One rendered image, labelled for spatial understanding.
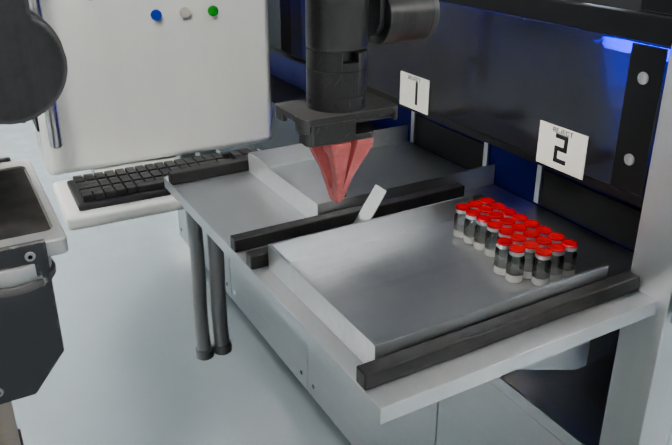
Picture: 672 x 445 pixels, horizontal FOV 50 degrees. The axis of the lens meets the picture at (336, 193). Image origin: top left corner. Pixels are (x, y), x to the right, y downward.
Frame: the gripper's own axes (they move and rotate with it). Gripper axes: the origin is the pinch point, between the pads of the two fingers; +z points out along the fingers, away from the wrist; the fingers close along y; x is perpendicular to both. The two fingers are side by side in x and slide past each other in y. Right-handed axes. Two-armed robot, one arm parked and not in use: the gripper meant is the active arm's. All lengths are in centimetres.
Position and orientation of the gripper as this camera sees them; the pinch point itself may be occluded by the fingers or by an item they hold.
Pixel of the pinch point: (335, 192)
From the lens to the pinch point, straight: 71.3
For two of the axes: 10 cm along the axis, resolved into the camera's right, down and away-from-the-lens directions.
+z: 0.0, 9.2, 3.9
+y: 8.7, -1.9, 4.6
